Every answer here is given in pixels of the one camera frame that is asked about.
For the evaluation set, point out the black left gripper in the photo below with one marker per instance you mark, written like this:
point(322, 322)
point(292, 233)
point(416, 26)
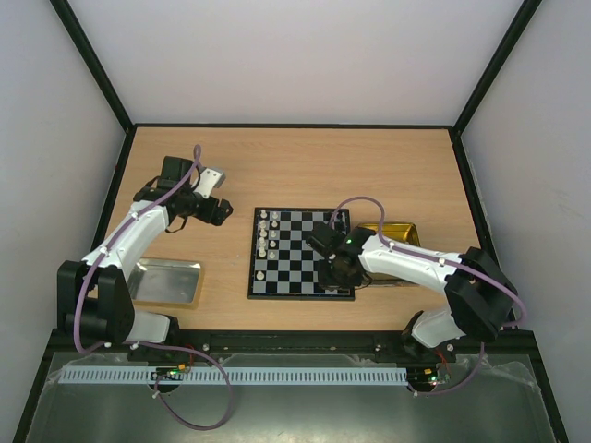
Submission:
point(219, 216)

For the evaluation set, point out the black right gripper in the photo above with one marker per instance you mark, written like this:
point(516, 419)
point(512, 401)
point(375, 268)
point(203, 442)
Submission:
point(328, 281)

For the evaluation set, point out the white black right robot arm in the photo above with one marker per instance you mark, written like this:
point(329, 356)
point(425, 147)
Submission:
point(479, 297)

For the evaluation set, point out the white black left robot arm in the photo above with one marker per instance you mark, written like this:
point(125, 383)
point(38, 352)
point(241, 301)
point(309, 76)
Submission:
point(94, 305)

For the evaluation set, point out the black white chess board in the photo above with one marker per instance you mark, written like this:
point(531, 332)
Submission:
point(291, 269)

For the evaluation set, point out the gold metal tin tray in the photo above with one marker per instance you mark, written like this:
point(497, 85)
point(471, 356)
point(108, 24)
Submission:
point(405, 232)

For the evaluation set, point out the silver metal tin lid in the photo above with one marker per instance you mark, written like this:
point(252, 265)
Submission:
point(165, 281)

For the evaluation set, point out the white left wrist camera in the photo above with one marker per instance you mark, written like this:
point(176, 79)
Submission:
point(209, 179)

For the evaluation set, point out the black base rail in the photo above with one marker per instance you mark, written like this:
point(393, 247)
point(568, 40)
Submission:
point(379, 346)

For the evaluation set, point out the white slotted cable duct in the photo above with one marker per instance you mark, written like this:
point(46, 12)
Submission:
point(237, 376)

